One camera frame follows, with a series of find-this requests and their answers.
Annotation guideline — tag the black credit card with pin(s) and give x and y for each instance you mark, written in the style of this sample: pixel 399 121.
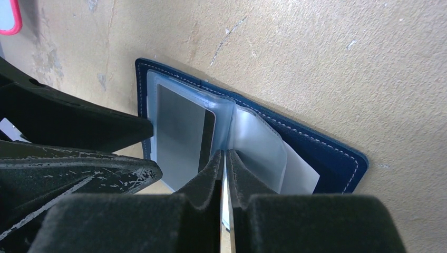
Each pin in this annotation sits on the black credit card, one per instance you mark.
pixel 184 137

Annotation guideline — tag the pink framed whiteboard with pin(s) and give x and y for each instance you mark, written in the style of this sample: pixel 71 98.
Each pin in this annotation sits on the pink framed whiteboard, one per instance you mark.
pixel 11 20

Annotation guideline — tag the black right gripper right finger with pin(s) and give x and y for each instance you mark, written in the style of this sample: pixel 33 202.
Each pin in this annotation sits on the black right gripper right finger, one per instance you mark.
pixel 263 221

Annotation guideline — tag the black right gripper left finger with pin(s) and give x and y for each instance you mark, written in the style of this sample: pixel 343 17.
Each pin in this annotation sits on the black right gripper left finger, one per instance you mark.
pixel 188 220

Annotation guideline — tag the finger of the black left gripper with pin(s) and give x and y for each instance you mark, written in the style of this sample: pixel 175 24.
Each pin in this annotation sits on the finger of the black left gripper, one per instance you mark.
pixel 47 116
pixel 36 177

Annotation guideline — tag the blue leather card holder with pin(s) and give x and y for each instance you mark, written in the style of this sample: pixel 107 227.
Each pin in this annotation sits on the blue leather card holder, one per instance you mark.
pixel 286 156

